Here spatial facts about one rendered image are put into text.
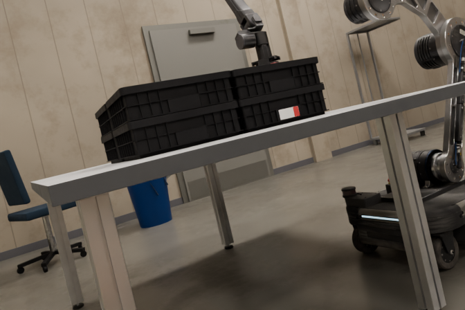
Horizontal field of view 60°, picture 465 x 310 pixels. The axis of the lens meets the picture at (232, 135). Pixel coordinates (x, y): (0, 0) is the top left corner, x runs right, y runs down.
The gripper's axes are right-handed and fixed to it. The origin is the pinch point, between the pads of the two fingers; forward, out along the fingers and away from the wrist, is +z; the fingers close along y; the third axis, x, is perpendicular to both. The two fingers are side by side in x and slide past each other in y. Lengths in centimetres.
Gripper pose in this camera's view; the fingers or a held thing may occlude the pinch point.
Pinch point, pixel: (270, 81)
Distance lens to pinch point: 160.0
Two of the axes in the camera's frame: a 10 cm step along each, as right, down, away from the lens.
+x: 4.3, -1.1, 9.0
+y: 8.7, -2.1, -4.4
